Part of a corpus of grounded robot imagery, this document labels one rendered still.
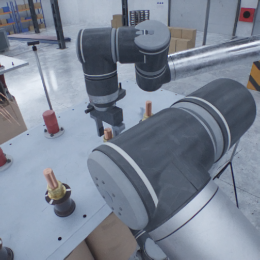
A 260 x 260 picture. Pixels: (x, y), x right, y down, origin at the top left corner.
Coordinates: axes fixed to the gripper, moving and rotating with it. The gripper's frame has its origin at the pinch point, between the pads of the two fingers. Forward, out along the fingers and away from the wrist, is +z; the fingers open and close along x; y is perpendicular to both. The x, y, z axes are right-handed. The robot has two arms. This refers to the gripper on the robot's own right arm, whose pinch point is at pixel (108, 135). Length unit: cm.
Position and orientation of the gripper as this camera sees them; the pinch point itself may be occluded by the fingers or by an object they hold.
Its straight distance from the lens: 76.5
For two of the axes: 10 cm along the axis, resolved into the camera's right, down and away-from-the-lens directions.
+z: 0.4, 8.1, 5.9
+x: 7.5, 3.6, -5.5
